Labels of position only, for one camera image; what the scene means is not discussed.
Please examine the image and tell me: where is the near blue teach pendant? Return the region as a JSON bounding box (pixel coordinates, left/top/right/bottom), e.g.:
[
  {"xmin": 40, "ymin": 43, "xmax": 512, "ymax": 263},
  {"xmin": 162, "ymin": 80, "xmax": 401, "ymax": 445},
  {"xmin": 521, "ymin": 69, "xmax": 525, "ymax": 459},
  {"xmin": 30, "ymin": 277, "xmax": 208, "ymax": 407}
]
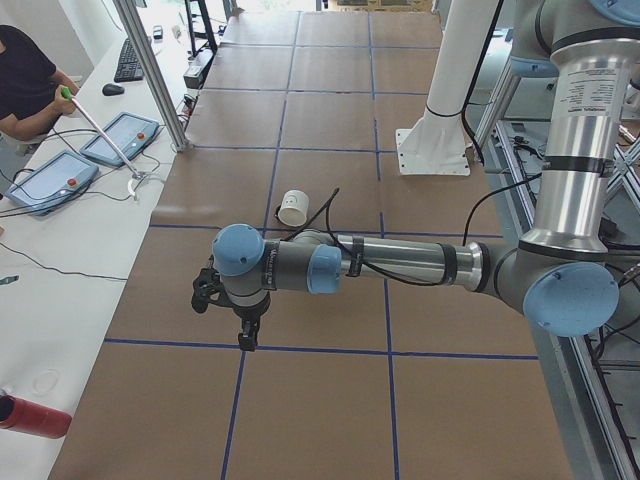
[{"xmin": 5, "ymin": 150, "xmax": 99, "ymax": 215}]

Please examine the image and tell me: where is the red water bottle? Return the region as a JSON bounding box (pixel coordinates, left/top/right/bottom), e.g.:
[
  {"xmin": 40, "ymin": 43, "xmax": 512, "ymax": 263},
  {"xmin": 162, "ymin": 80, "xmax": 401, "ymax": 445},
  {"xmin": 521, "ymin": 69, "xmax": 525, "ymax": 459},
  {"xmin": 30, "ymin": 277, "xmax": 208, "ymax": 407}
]
[{"xmin": 1, "ymin": 395, "xmax": 72, "ymax": 439}]

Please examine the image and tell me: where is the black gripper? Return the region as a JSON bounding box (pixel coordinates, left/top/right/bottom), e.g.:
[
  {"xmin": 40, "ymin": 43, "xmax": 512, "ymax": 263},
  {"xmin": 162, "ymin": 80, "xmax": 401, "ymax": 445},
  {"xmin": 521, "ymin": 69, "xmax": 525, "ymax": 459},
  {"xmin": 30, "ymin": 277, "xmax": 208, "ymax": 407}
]
[{"xmin": 233, "ymin": 299, "xmax": 270, "ymax": 351}]

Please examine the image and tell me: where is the white side desk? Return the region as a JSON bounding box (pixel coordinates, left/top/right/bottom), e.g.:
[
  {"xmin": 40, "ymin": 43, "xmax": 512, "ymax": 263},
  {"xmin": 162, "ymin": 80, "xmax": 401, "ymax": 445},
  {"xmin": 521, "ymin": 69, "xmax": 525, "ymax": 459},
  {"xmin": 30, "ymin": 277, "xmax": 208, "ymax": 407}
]
[{"xmin": 0, "ymin": 14, "xmax": 201, "ymax": 480}]

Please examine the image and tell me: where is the aluminium side frame rail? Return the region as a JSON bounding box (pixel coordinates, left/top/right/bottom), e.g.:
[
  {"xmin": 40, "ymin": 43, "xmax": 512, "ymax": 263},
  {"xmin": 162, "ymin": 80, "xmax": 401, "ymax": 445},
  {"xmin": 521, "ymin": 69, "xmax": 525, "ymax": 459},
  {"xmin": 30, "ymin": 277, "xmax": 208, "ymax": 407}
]
[{"xmin": 477, "ymin": 65, "xmax": 639, "ymax": 479}]

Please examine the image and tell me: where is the white smiley mug black handle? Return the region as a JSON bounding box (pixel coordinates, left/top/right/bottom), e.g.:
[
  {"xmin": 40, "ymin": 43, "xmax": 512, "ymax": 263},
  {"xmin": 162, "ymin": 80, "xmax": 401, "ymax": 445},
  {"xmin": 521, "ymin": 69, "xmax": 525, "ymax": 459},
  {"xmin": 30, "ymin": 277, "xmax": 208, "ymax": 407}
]
[{"xmin": 275, "ymin": 189, "xmax": 310, "ymax": 227}]

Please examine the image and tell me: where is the black keyboard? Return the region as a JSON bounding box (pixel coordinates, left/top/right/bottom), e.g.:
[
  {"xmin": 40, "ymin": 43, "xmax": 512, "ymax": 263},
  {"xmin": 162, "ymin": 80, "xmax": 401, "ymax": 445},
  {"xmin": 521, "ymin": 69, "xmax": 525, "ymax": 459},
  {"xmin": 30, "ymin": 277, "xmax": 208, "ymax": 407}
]
[{"xmin": 114, "ymin": 39, "xmax": 144, "ymax": 83}]

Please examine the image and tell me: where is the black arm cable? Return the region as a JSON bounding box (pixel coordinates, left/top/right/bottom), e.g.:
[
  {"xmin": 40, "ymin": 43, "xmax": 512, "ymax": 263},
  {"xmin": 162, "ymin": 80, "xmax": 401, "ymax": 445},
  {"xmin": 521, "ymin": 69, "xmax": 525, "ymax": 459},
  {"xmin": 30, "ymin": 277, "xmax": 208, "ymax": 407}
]
[{"xmin": 284, "ymin": 187, "xmax": 541, "ymax": 287}]

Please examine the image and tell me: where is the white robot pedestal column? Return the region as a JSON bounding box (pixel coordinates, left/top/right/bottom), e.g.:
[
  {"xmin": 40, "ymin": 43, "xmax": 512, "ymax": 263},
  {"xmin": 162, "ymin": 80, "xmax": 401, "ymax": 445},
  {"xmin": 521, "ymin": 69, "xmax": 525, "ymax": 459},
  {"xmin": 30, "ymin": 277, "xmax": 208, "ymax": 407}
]
[{"xmin": 396, "ymin": 0, "xmax": 501, "ymax": 176}]

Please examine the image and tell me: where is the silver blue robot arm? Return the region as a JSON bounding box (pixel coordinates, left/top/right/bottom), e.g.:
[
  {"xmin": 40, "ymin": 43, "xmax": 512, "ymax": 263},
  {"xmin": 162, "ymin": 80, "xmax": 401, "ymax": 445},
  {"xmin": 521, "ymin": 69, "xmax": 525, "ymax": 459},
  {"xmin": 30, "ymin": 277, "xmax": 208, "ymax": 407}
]
[{"xmin": 191, "ymin": 1, "xmax": 639, "ymax": 351}]

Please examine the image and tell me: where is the blue teach pendant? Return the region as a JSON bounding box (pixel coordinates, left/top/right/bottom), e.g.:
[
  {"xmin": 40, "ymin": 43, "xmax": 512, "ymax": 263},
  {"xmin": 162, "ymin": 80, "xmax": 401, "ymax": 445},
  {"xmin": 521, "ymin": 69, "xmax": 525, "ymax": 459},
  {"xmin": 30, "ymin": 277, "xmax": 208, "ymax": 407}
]
[
  {"xmin": 80, "ymin": 112, "xmax": 160, "ymax": 167},
  {"xmin": 5, "ymin": 150, "xmax": 99, "ymax": 215}
]

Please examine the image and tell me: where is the person in black shirt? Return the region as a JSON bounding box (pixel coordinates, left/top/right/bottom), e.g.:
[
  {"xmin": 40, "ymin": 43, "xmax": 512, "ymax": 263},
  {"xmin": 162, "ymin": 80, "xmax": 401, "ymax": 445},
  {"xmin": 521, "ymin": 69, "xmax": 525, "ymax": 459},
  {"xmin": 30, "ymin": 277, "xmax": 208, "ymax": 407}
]
[{"xmin": 1, "ymin": 25, "xmax": 79, "ymax": 142}]

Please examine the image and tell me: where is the green handled reacher stick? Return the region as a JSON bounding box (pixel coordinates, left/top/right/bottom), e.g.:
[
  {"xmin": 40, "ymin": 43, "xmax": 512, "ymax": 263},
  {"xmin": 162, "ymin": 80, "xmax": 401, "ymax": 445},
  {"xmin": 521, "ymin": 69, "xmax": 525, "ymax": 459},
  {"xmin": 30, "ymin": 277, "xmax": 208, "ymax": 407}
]
[{"xmin": 59, "ymin": 86, "xmax": 161, "ymax": 201}]

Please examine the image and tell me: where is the far blue teach pendant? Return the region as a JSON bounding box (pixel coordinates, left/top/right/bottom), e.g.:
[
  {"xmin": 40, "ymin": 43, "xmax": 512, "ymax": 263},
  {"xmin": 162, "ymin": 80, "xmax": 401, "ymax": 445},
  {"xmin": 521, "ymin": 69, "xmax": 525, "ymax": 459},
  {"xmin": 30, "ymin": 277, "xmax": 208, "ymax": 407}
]
[{"xmin": 80, "ymin": 112, "xmax": 160, "ymax": 167}]

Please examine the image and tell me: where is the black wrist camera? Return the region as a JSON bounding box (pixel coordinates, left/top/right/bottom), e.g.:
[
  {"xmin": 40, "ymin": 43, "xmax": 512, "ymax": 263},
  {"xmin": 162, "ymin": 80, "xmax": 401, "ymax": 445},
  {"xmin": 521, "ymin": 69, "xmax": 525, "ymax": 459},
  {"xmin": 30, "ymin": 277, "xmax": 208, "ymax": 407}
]
[{"xmin": 191, "ymin": 255, "xmax": 229, "ymax": 314}]

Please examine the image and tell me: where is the black computer mouse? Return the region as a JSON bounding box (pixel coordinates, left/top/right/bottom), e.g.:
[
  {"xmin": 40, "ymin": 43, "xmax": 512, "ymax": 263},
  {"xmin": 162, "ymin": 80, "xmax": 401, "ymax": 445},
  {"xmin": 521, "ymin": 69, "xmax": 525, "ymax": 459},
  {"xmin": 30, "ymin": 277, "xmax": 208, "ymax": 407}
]
[{"xmin": 102, "ymin": 83, "xmax": 125, "ymax": 97}]

